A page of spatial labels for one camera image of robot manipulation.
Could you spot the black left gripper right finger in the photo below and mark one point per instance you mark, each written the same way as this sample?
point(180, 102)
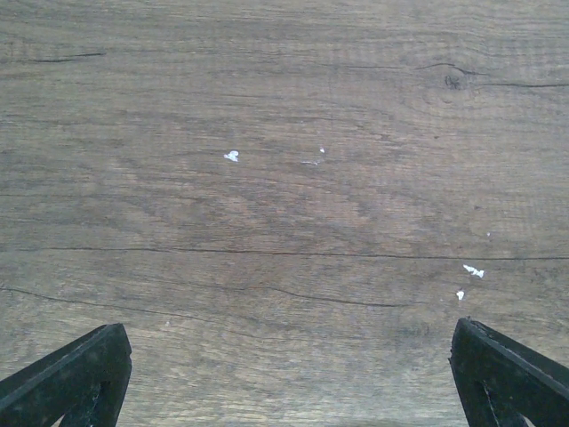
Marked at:
point(501, 382)

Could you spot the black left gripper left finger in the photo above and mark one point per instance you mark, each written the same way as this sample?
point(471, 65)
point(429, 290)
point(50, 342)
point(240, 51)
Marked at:
point(81, 384)

